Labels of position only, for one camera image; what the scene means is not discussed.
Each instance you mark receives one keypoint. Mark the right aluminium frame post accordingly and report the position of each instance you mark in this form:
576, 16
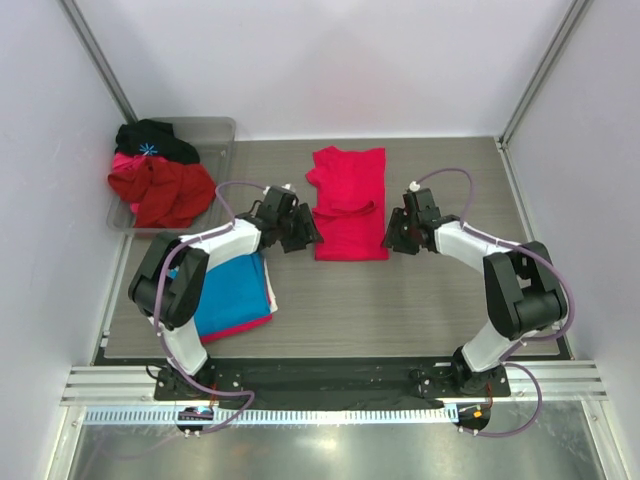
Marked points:
562, 35

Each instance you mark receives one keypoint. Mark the grey plastic bin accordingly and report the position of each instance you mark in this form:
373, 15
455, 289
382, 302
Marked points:
214, 140

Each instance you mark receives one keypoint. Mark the crimson pink t-shirt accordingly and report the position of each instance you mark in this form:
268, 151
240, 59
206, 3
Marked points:
350, 204

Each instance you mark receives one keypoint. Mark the black t-shirt with blue print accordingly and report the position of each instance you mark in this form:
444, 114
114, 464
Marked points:
154, 138

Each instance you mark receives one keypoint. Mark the dark red t-shirt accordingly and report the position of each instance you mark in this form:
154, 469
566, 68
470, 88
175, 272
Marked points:
163, 193

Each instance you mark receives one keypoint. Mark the left aluminium frame post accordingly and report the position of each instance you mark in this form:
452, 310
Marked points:
89, 42

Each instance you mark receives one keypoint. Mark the aluminium front rail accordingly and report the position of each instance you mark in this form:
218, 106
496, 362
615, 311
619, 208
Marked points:
130, 385

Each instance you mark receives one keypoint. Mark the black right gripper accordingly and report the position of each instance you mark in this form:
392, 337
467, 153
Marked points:
393, 236

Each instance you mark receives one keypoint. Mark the aluminium frame post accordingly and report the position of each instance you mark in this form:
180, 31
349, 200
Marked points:
89, 42
562, 35

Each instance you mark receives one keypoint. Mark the pink t-shirt in bin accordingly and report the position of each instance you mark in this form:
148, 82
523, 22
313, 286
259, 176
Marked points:
125, 162

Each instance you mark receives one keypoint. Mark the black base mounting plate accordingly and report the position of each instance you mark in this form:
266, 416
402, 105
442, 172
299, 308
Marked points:
325, 382

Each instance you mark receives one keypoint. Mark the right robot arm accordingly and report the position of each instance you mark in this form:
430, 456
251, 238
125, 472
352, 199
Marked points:
522, 294

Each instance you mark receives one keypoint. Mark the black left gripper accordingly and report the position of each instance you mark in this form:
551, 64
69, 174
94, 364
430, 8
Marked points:
307, 232

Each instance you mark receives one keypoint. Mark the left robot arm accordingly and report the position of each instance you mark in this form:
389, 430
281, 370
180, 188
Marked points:
167, 285

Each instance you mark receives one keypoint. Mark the slotted white cable duct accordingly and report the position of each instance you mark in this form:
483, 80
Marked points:
177, 416

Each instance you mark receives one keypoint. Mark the folded blue t-shirt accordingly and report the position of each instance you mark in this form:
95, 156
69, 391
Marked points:
235, 295

